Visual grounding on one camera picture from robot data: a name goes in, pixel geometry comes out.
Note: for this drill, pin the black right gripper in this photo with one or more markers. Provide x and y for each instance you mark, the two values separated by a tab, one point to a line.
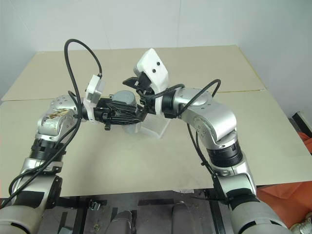
145	84

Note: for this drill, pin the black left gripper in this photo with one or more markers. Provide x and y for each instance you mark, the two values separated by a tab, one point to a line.
102	114

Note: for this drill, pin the grey jar lid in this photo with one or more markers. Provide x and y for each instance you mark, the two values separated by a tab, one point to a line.
124	97

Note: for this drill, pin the clear plastic jar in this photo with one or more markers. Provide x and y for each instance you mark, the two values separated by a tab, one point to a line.
130	128

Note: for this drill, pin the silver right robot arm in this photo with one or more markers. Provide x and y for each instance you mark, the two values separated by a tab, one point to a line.
214	117

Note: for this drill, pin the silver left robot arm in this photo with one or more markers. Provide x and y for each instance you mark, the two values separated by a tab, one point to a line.
48	123

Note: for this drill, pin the clear plastic box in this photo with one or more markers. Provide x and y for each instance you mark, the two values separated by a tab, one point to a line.
156	127

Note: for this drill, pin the grey rounded robot leg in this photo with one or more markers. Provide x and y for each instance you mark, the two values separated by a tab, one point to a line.
122	223
181	217

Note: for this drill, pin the orange cloth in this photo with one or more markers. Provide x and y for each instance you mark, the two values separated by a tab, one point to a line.
287	195

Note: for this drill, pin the white shoe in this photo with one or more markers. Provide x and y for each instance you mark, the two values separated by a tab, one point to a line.
304	225

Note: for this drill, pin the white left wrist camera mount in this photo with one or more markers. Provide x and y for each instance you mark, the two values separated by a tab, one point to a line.
93	90

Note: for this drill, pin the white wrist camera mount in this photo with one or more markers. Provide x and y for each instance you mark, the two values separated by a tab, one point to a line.
93	90
152	63

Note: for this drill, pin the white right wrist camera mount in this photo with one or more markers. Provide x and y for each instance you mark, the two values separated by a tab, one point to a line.
152	63

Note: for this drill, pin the black table frame leg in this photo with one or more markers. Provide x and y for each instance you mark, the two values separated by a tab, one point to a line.
80	217
218	214

